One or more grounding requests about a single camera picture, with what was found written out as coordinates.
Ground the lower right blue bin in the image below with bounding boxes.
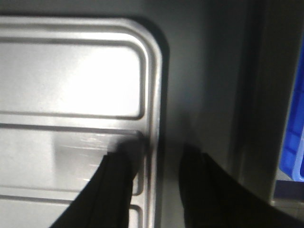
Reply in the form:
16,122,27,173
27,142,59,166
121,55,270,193
279,42,304,182

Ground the large silver tray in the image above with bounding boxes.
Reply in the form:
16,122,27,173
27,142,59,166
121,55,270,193
0,0,302,207

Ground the small ribbed silver tray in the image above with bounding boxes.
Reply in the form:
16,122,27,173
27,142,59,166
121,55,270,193
0,16,162,228

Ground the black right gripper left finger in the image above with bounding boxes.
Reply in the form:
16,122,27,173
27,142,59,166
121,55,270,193
51,140,145,228

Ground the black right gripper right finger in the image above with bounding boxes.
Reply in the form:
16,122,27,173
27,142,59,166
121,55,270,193
179,143,304,228

